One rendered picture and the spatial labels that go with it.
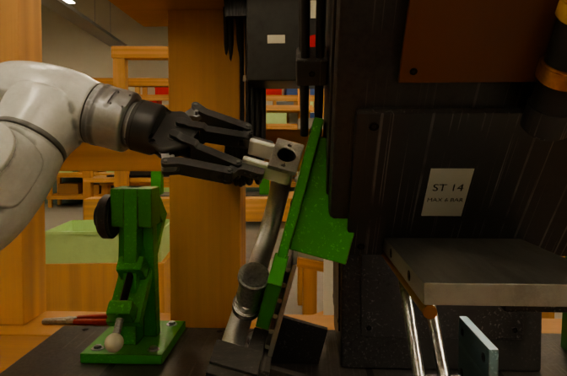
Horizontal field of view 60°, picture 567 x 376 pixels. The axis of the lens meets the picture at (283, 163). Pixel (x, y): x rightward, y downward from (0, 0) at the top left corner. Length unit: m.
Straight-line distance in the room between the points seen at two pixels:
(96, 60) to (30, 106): 10.65
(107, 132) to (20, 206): 0.14
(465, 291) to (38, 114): 0.55
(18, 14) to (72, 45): 10.47
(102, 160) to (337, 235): 0.66
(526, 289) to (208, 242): 0.66
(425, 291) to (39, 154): 0.49
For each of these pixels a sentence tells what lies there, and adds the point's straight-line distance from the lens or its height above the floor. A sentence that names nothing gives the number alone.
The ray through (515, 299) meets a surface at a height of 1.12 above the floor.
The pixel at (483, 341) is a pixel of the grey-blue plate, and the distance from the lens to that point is 0.57.
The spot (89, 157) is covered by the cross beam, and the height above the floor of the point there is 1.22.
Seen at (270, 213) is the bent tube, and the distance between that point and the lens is 0.75.
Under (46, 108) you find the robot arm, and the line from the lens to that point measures 0.72.
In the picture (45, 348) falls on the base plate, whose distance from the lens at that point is 0.96.
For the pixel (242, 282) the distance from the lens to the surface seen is 0.59.
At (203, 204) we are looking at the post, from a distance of 0.97.
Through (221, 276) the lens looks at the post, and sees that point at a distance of 0.99.
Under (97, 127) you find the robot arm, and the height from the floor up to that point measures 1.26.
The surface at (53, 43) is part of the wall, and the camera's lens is 11.75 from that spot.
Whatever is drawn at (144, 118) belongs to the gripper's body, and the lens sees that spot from 0.70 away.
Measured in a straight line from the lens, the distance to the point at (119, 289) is 0.87.
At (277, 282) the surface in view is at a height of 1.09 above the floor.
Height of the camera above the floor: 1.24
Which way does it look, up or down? 2 degrees down
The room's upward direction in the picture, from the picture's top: straight up
